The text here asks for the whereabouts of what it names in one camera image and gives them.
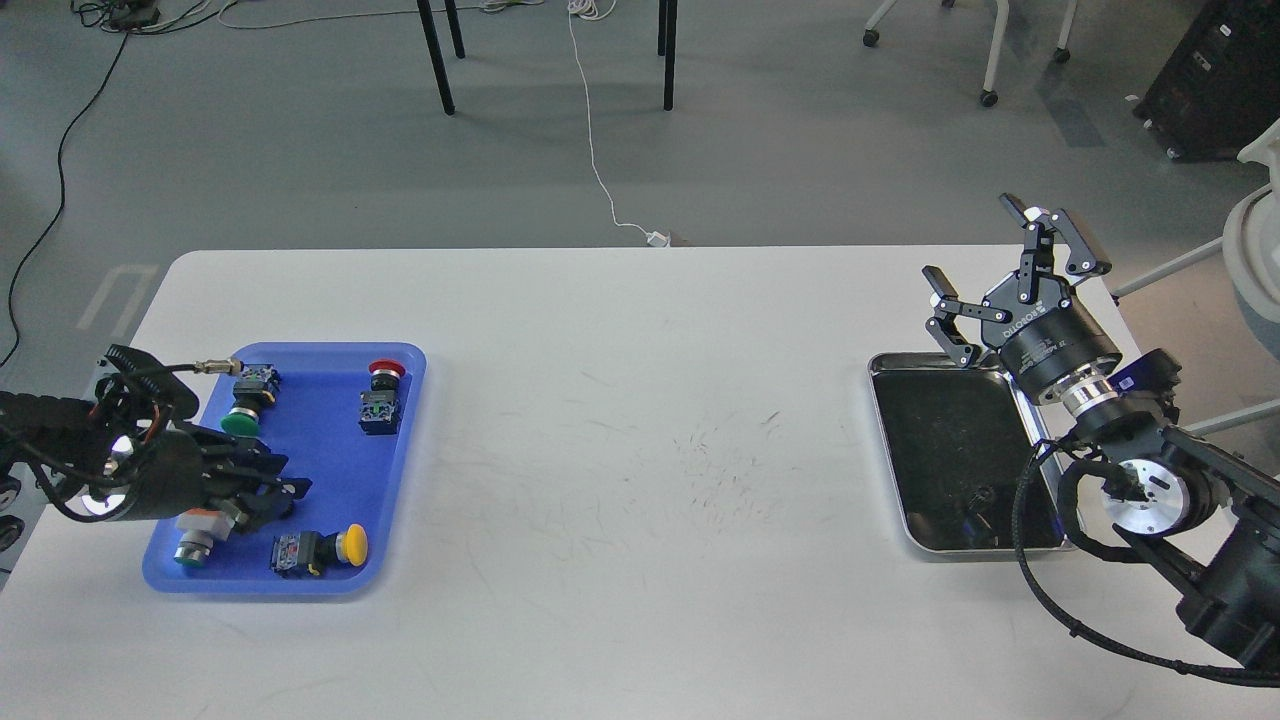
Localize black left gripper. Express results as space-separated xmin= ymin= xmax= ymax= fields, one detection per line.
xmin=95 ymin=425 xmax=312 ymax=533

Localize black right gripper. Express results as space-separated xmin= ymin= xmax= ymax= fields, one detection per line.
xmin=922 ymin=193 xmax=1123 ymax=404

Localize silver green industrial part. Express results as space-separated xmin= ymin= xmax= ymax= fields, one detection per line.
xmin=173 ymin=509 xmax=247 ymax=568

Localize small black gear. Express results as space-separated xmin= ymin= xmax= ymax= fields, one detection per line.
xmin=969 ymin=486 xmax=996 ymax=511

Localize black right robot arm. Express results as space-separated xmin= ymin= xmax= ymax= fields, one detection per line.
xmin=923 ymin=193 xmax=1279 ymax=688

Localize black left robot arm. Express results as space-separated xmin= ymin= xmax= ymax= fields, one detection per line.
xmin=3 ymin=345 xmax=312 ymax=537

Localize blue plastic tray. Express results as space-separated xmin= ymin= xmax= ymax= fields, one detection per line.
xmin=142 ymin=342 xmax=428 ymax=600

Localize metal tray with black mat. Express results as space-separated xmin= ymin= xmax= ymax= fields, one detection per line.
xmin=868 ymin=352 xmax=1050 ymax=559

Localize white chair base with casters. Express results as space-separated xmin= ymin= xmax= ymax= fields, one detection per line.
xmin=861 ymin=0 xmax=1082 ymax=108

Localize white chair at right edge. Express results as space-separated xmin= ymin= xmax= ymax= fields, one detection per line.
xmin=1110 ymin=128 xmax=1280 ymax=439

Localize black equipment case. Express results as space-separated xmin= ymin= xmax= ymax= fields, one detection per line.
xmin=1133 ymin=1 xmax=1279 ymax=161

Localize black table legs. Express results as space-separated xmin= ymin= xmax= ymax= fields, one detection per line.
xmin=415 ymin=0 xmax=678 ymax=117

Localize yellow push button switch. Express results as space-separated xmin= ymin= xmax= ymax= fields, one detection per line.
xmin=268 ymin=523 xmax=369 ymax=578

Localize green push button switch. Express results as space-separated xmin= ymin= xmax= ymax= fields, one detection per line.
xmin=219 ymin=364 xmax=282 ymax=437

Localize black cable on floor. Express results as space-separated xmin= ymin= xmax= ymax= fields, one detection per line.
xmin=0 ymin=0 xmax=241 ymax=369

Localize white cable with plug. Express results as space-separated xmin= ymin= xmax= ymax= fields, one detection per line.
xmin=566 ymin=0 xmax=673 ymax=247

